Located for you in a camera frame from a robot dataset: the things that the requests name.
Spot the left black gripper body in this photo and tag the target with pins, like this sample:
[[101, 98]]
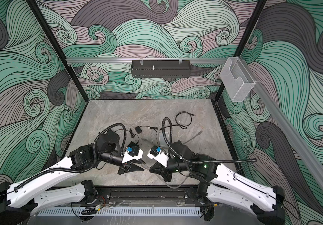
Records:
[[124, 168]]

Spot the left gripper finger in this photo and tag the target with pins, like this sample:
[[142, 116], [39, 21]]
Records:
[[135, 168], [140, 161]]

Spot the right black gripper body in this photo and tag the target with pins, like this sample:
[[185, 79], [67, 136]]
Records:
[[173, 164]]

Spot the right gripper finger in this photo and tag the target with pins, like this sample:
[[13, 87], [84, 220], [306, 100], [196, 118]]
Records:
[[159, 170], [167, 177]]

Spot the black power adapter with cable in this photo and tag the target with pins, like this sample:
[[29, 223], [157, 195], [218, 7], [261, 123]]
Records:
[[133, 135]]

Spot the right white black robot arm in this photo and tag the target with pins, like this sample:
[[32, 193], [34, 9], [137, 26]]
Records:
[[217, 182]]

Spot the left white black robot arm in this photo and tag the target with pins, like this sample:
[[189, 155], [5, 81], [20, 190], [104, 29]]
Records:
[[20, 200]]

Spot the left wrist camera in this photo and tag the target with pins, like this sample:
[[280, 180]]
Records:
[[132, 153]]

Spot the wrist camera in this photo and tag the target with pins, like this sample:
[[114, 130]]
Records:
[[159, 155], [132, 153]]

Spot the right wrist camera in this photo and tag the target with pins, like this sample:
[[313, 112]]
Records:
[[159, 155]]

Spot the white network switch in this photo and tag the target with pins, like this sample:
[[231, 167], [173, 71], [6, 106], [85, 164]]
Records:
[[161, 141]]

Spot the white slotted cable duct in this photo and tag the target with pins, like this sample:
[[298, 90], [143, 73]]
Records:
[[125, 212]]

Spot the black wall tray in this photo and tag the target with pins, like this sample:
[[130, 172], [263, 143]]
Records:
[[163, 69]]

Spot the clear plastic wall holder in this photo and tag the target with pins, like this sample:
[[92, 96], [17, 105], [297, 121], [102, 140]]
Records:
[[237, 79]]

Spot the aluminium wall rail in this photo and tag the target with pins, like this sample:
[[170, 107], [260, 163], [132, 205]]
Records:
[[141, 60]]

